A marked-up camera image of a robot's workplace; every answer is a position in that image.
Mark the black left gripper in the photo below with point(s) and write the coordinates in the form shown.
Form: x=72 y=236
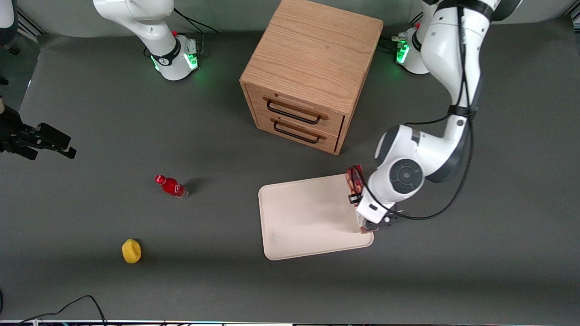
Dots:
x=353 y=198

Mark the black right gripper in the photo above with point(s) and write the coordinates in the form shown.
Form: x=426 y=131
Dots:
x=17 y=136

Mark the red tartan cookie box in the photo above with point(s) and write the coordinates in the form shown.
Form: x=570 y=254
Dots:
x=355 y=179

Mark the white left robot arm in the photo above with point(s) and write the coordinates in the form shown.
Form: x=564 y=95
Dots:
x=444 y=149

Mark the cream plastic tray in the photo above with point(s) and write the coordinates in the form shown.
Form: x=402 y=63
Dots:
x=308 y=217

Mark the wooden drawer front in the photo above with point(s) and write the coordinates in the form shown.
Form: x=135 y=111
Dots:
x=335 y=123
x=265 y=121

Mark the red soda bottle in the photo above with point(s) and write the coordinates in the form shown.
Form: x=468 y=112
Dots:
x=173 y=187

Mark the wooden drawer cabinet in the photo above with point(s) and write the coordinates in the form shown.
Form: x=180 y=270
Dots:
x=312 y=54

